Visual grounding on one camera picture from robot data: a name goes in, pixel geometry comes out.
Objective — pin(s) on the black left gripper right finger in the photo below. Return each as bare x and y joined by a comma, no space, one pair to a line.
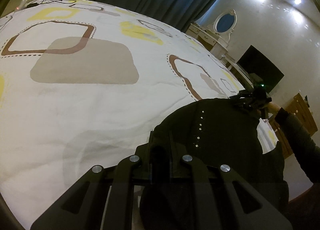
219,198

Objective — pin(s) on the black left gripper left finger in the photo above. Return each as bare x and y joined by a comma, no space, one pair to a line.
101,199

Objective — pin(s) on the black pants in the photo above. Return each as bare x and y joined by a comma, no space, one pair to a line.
218,132

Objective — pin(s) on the person right forearm dark sleeve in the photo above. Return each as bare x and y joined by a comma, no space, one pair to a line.
301,143

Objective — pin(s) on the person right hand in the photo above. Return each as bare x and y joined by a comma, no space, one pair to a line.
273,108

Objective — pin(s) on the black flat television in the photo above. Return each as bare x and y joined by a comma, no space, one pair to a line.
259,68

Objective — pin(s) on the brown wooden drawer cabinet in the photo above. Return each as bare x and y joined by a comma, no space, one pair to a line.
300,109

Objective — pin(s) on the white dressing table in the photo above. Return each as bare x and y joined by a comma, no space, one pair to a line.
211,41

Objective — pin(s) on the white oval vanity mirror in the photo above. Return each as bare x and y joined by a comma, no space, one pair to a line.
224,24

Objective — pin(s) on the white patterned bed cover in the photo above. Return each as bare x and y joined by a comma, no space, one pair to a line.
83,82

